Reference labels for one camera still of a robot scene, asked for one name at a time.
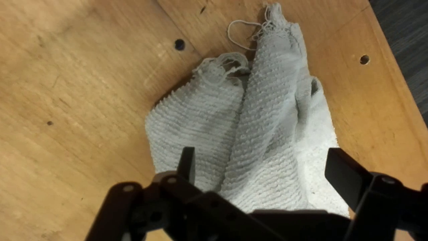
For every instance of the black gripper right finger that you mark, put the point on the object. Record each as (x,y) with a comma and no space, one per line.
(378,205)

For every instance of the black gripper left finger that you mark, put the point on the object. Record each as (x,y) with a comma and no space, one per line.
(147,209)

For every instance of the white knitted towel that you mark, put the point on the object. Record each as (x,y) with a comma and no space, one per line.
(267,112)

